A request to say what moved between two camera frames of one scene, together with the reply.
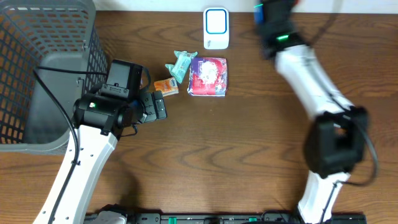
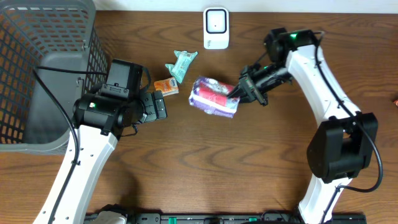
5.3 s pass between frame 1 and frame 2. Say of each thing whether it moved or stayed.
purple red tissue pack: moved
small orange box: stayed
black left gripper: stayed
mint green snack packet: stayed
